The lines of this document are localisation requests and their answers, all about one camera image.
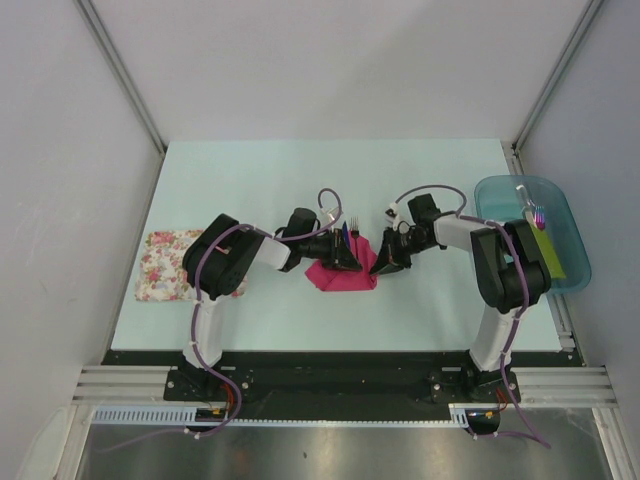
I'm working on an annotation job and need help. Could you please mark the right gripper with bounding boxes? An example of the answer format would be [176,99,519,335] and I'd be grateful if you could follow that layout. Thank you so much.
[370,226,434,277]

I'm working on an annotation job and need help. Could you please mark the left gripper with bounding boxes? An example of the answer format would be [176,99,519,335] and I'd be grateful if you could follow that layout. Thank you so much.
[299,228,362,271]

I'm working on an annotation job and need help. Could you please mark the pink paper napkin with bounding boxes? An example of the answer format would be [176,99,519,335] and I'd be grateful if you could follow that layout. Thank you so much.
[305,236,378,292]

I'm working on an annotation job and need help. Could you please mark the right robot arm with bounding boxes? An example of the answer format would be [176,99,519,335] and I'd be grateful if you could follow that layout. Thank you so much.
[369,194,551,401]

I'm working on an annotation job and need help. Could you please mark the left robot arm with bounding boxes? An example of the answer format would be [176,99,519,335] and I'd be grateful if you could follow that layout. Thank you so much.
[174,207,368,400]

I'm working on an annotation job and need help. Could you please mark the teal plastic bin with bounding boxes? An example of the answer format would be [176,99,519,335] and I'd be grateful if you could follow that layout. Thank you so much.
[474,175,591,294]

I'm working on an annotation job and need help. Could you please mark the silver utensil in bin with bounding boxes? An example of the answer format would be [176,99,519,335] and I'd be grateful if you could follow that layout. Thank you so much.
[515,184,535,224]

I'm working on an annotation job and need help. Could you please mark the iridescent fork in bin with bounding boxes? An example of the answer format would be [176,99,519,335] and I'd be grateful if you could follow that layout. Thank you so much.
[533,206,546,231]

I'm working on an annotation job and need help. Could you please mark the floral tray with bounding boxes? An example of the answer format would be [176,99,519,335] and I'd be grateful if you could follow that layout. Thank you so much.
[133,228,250,303]

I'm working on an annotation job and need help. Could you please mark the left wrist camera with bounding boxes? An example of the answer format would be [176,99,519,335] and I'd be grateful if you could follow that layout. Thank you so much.
[319,207,342,227]

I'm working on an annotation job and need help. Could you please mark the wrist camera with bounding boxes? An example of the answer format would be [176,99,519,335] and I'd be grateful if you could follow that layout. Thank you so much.
[319,207,342,227]
[384,202,403,231]

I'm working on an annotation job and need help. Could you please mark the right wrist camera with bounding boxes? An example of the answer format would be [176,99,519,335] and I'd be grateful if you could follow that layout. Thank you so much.
[384,202,403,231]

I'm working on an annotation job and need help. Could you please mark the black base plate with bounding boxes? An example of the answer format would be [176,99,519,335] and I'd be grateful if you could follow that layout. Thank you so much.
[102,350,583,422]

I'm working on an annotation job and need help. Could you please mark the aluminium frame rail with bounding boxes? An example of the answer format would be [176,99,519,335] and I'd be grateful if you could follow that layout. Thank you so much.
[72,365,617,408]

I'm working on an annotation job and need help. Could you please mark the white cable duct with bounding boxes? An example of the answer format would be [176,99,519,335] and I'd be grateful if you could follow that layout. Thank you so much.
[93,406,197,426]

